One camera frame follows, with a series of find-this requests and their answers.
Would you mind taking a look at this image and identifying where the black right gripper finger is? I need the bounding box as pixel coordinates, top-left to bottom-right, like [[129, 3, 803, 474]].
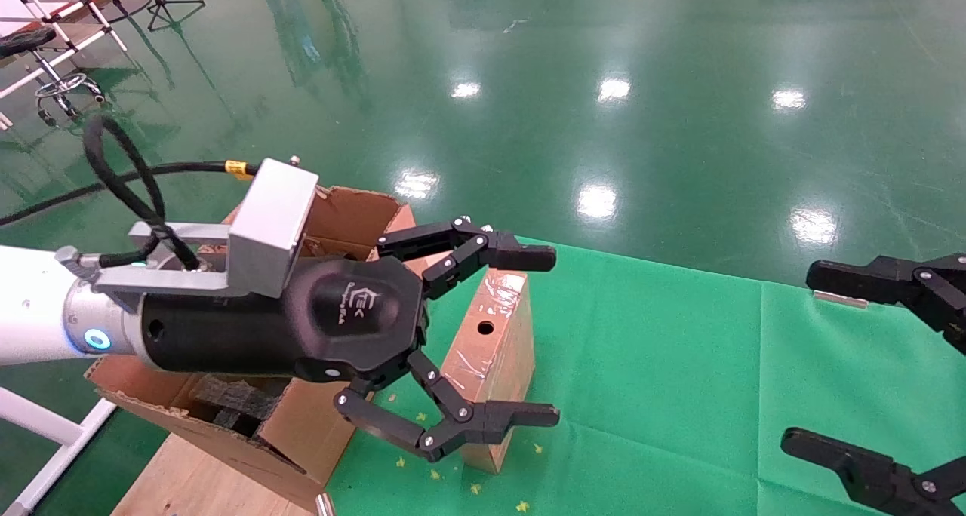
[[781, 425, 966, 516], [806, 253, 966, 355]]

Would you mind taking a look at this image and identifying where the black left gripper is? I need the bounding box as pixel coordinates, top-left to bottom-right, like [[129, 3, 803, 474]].
[[138, 216, 561, 462]]

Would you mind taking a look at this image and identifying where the small taped cardboard box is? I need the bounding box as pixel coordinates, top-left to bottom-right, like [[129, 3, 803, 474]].
[[440, 267, 537, 475]]

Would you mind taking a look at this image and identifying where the large open cardboard carton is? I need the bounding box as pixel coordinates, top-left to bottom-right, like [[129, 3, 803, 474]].
[[85, 186, 420, 513]]

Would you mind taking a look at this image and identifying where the green table cloth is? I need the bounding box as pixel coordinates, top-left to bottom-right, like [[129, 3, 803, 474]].
[[325, 237, 966, 516]]

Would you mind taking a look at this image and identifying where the black foam pad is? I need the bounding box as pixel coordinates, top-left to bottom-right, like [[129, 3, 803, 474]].
[[189, 375, 280, 434]]

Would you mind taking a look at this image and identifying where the black tripod stand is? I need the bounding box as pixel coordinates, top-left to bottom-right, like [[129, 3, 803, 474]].
[[140, 0, 206, 32]]

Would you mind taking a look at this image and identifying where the black round stool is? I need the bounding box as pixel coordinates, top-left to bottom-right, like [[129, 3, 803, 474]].
[[0, 27, 106, 128]]

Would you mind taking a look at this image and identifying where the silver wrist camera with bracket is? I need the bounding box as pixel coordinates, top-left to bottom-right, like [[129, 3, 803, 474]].
[[91, 156, 320, 313]]

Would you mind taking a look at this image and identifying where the black camera cable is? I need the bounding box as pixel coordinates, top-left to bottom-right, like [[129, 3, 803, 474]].
[[0, 114, 259, 272]]

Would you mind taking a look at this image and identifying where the white table leg frame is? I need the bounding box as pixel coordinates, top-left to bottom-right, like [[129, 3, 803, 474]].
[[0, 386, 118, 516]]

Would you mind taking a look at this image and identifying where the white tube frame table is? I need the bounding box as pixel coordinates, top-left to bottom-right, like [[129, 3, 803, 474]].
[[0, 0, 129, 128]]

